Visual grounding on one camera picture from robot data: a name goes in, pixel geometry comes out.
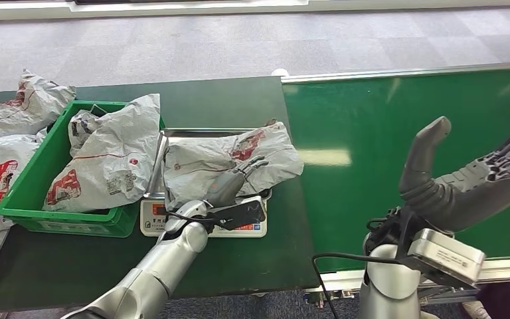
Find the person's shoe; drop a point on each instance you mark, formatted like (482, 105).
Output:
(475, 310)

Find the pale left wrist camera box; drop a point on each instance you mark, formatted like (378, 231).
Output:
(242, 213)

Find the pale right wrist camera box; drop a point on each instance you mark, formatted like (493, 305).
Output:
(448, 257)

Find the green conveyor belt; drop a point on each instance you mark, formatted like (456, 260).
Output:
(369, 132)

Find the small grey black-print mailer package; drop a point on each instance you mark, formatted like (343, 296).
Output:
(81, 127)

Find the metal conveyor support frame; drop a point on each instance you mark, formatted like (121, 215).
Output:
(448, 296)

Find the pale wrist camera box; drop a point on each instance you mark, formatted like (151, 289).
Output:
(242, 213)
(448, 257)

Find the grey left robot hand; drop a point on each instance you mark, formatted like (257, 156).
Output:
(226, 187)

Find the white electronic scale body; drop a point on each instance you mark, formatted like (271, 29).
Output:
(149, 220)

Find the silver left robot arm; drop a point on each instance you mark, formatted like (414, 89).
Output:
(149, 273)

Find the white mailer package red print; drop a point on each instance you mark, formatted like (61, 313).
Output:
(0, 176)

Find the green plastic crate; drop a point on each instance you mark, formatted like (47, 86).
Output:
(30, 185)

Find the large grey red-print mailer package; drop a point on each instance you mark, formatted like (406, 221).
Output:
(118, 149)

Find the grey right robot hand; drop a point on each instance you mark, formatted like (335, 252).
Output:
(466, 193)

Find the white round cap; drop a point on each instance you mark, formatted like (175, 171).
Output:
(280, 72)

